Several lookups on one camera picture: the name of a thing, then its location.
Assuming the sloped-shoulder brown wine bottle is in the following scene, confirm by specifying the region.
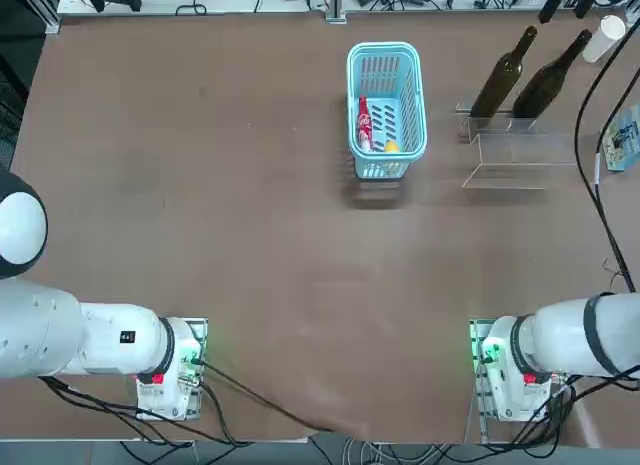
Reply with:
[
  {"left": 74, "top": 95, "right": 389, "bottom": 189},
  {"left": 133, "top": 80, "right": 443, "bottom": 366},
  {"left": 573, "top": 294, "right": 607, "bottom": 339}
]
[{"left": 512, "top": 28, "right": 594, "bottom": 120}]

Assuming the square-shouldered brown wine bottle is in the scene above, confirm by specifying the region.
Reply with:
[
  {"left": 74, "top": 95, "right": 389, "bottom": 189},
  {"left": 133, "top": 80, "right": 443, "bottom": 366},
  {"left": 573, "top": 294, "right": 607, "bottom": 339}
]
[{"left": 469, "top": 25, "right": 539, "bottom": 119}]

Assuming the clear acrylic stepped shelf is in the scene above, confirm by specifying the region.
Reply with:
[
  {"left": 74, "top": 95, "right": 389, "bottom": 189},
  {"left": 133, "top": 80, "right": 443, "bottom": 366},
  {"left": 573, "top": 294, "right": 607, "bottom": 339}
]
[{"left": 454, "top": 103, "right": 576, "bottom": 191}]

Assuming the white paper cup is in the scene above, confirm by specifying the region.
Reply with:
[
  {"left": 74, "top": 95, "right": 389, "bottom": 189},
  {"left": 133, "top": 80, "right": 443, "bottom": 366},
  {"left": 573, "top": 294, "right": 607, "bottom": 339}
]
[{"left": 582, "top": 14, "right": 627, "bottom": 64}]

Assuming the blue printed paper bag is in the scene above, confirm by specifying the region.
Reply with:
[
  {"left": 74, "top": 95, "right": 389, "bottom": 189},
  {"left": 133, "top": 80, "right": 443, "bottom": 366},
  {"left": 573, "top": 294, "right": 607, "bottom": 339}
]
[{"left": 602, "top": 103, "right": 640, "bottom": 174}]

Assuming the light blue plastic basket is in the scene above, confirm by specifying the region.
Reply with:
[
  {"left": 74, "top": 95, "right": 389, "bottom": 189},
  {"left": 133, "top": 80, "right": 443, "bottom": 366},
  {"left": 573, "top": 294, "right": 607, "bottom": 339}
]
[{"left": 346, "top": 41, "right": 429, "bottom": 180}]

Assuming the red cola bottle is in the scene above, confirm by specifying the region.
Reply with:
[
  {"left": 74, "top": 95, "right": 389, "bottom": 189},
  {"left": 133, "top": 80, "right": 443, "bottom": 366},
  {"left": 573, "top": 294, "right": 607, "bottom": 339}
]
[{"left": 355, "top": 95, "right": 372, "bottom": 152}]

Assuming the white side workbench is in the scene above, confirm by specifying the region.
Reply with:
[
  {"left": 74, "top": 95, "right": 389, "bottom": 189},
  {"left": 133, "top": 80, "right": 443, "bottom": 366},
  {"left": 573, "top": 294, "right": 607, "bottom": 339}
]
[{"left": 57, "top": 0, "right": 640, "bottom": 16}]

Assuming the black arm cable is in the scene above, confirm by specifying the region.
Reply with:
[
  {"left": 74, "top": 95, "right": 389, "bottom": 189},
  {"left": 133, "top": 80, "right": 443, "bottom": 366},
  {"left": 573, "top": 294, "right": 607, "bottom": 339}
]
[{"left": 574, "top": 19, "right": 640, "bottom": 292}]

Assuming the black cable with white tag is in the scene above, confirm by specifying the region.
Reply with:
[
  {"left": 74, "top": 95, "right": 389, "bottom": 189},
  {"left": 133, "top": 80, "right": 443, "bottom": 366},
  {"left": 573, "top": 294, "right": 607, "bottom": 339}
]
[{"left": 592, "top": 69, "right": 640, "bottom": 286}]

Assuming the black base cable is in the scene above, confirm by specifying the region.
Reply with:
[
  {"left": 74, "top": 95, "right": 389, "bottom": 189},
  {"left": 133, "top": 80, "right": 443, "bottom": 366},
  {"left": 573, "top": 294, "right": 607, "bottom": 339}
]
[{"left": 187, "top": 357, "right": 351, "bottom": 436}]

